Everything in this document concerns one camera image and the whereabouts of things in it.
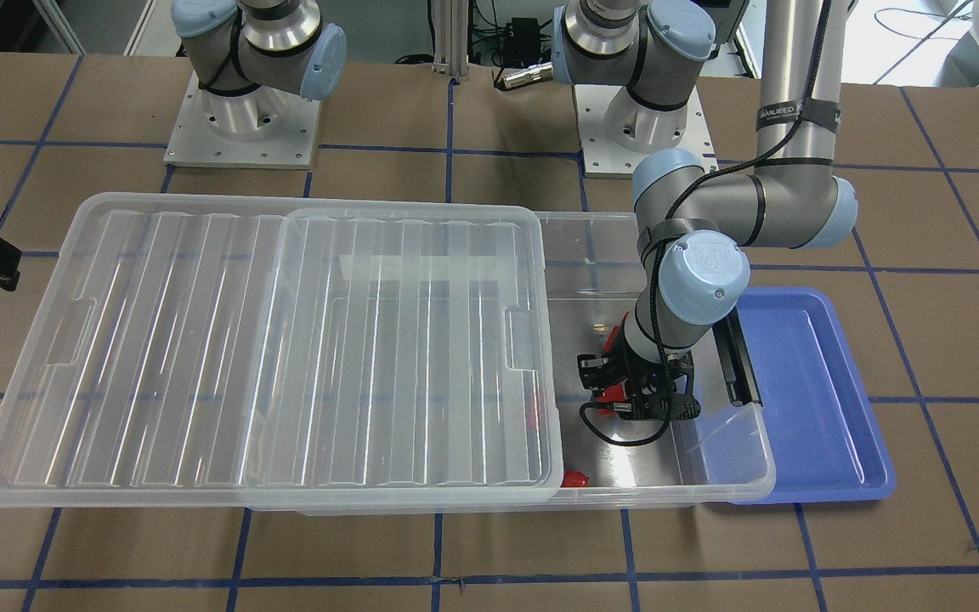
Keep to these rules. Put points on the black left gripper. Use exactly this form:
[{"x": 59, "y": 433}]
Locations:
[{"x": 630, "y": 367}]

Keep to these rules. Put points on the clear plastic box lid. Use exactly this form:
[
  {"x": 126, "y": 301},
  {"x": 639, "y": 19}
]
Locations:
[{"x": 314, "y": 355}]

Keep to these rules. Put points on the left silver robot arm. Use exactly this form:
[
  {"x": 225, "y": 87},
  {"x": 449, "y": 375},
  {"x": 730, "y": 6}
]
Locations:
[{"x": 694, "y": 224}]

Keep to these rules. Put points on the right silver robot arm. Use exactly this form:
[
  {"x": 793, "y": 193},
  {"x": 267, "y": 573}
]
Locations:
[{"x": 255, "y": 61}]

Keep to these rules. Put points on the blue plastic tray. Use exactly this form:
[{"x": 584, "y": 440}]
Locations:
[{"x": 813, "y": 436}]

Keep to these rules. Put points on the black box latch handle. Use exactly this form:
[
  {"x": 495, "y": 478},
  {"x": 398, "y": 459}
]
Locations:
[{"x": 733, "y": 352}]

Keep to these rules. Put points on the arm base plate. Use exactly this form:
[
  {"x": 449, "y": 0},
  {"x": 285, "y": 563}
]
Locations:
[
  {"x": 265, "y": 129},
  {"x": 616, "y": 134}
]

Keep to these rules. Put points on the aluminium frame post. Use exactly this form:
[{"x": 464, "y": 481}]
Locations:
[{"x": 451, "y": 36}]

